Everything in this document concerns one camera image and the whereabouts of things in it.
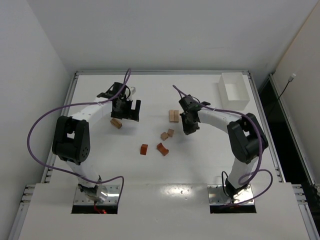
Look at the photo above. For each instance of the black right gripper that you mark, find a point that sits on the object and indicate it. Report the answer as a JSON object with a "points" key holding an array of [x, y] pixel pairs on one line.
{"points": [[190, 126]]}

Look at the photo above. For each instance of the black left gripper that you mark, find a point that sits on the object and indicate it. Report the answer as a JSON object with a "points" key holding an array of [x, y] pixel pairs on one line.
{"points": [[127, 116]]}

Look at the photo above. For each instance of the light long wood plank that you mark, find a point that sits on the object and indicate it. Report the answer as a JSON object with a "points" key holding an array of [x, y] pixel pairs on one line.
{"points": [[171, 116]]}

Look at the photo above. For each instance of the brown long wood block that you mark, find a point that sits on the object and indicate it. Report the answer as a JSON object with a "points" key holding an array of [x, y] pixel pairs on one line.
{"points": [[116, 123]]}

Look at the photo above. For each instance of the light wood block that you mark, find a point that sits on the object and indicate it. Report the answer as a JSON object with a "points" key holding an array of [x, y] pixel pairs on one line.
{"points": [[170, 132]]}

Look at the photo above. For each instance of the light wood cube with holes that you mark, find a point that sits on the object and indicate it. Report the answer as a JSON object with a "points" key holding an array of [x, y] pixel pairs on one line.
{"points": [[164, 136]]}

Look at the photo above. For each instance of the dark orange notched block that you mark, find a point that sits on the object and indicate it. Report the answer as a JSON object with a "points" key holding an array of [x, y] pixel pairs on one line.
{"points": [[161, 148]]}

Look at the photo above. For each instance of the white perforated basket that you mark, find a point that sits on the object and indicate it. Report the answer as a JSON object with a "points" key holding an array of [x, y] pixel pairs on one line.
{"points": [[233, 91]]}

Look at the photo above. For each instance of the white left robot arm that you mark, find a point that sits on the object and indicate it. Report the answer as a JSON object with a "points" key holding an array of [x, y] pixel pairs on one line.
{"points": [[71, 141]]}

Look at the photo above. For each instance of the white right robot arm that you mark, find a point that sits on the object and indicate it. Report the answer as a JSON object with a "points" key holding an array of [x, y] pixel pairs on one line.
{"points": [[246, 137]]}

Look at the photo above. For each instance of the dark orange wood cube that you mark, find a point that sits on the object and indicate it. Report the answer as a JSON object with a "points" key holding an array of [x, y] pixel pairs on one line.
{"points": [[143, 149]]}

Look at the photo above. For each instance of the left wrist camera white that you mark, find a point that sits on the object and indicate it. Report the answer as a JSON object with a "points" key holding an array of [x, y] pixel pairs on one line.
{"points": [[130, 91]]}

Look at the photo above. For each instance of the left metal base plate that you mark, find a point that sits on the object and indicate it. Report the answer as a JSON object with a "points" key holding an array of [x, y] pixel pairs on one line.
{"points": [[103, 195]]}

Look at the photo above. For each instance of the black wall cable white plug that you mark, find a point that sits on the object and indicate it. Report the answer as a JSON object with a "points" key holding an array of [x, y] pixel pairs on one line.
{"points": [[290, 79]]}

